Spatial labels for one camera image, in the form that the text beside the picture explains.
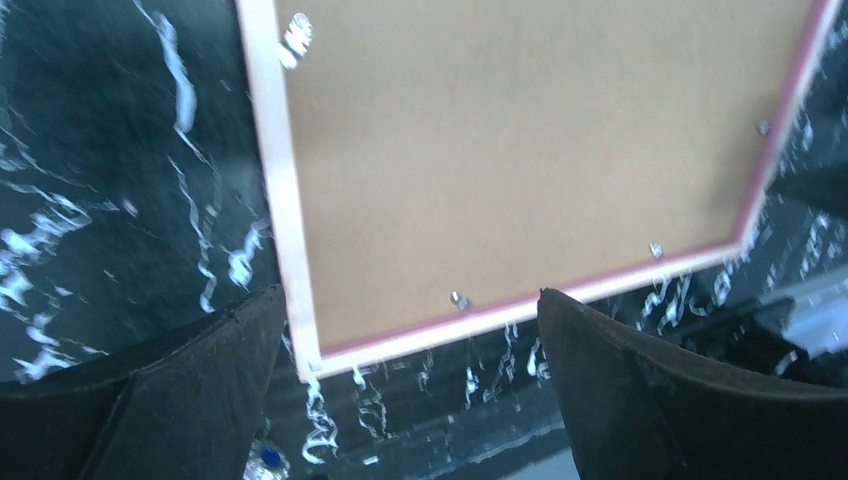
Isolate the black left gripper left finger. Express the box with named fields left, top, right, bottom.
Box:
left=1, top=285, right=286, bottom=479

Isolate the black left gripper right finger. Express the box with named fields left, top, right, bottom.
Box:
left=537, top=288, right=847, bottom=479

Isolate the brown backing board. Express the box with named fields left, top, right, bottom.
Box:
left=272, top=0, right=823, bottom=352

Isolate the copper pipe fitting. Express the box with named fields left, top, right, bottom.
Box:
left=242, top=439, right=290, bottom=480

